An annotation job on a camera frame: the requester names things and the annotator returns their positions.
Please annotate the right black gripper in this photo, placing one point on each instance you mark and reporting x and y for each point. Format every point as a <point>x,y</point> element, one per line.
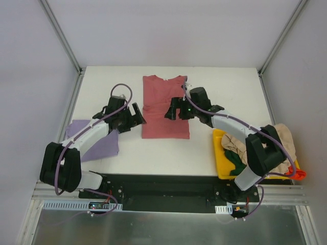
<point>179,111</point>

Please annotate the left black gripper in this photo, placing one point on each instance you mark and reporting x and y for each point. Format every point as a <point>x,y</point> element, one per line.
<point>129,120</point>

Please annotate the pink red t shirt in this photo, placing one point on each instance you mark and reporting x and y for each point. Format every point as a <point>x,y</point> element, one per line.
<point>157,95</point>

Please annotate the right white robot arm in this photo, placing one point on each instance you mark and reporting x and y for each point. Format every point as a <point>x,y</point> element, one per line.
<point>264,148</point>

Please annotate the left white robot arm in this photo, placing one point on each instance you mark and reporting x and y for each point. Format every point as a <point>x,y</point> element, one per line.
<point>61,166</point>

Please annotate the folded lavender t shirt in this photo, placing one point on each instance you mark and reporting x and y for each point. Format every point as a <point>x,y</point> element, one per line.
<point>104,148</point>

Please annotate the beige t shirt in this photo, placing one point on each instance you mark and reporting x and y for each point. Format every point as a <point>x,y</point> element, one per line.
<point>229,142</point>

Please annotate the dark green t shirt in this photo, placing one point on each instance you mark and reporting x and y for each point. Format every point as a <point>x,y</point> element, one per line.
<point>236,161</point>

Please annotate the yellow plastic tray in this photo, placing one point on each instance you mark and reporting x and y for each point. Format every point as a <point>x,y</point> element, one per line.
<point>223,165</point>

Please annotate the orange t shirt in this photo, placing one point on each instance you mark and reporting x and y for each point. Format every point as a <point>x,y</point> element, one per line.
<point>299,174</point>

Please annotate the right white cable duct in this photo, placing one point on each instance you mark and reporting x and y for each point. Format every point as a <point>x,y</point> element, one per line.
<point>223,209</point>

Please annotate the white cable duct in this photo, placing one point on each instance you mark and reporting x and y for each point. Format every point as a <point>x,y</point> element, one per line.
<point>81,206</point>
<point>223,209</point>

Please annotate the left white cable duct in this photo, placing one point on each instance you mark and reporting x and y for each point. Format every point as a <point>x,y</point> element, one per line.
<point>81,206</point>

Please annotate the aluminium front frame rail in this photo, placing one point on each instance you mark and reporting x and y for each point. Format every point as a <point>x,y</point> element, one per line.
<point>291,195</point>

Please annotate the right aluminium frame post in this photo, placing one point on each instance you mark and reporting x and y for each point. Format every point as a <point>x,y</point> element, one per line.
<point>282,36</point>

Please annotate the aluminium frame post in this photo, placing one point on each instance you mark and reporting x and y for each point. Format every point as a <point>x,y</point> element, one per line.
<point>45,5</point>
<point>282,36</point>

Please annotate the left aluminium frame post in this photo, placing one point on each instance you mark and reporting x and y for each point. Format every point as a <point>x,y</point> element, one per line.
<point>45,5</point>

